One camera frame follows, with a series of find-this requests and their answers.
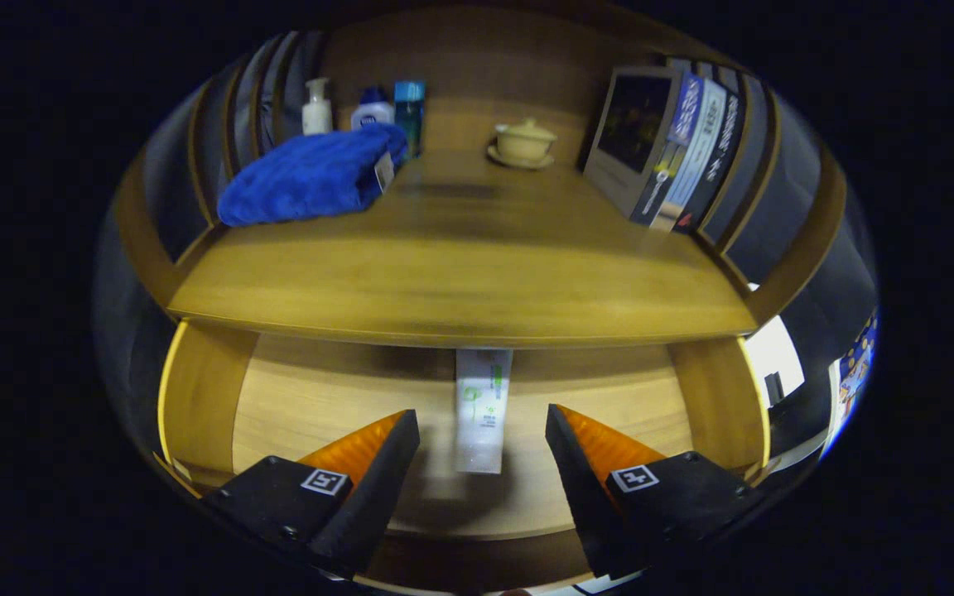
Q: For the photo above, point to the white drawer unit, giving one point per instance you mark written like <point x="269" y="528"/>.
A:
<point x="775" y="356"/>

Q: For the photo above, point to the wooden countertop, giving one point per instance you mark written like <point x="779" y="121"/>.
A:
<point x="460" y="273"/>

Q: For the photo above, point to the pale spine book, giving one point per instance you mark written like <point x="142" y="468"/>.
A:
<point x="705" y="132"/>

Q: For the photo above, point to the blue gold-dotted paper bag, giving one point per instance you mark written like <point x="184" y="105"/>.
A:
<point x="858" y="364"/>

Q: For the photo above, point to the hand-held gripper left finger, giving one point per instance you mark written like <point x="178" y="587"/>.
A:
<point x="373" y="497"/>

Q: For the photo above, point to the white pump bottle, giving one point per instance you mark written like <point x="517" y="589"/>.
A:
<point x="316" y="116"/>

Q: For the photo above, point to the blue folded towel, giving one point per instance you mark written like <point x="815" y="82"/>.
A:
<point x="303" y="178"/>

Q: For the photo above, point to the beige lidded teacup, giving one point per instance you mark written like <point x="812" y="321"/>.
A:
<point x="522" y="142"/>

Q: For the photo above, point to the teal cylindrical bottle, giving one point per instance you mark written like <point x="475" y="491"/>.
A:
<point x="409" y="108"/>

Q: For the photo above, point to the blue spine book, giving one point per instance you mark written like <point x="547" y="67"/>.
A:
<point x="626" y="132"/>

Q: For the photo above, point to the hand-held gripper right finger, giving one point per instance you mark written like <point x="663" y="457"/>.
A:
<point x="585" y="497"/>

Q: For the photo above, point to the brown wooden cabinet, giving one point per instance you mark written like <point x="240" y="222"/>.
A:
<point x="460" y="58"/>

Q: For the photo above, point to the white green cosmetic tube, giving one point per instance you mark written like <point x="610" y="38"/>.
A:
<point x="481" y="414"/>

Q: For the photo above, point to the white blue lotion bottle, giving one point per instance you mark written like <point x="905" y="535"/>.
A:
<point x="372" y="114"/>

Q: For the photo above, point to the wooden drawer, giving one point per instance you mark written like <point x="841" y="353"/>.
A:
<point x="320" y="397"/>

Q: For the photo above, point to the small black holder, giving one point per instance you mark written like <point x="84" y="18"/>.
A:
<point x="773" y="389"/>

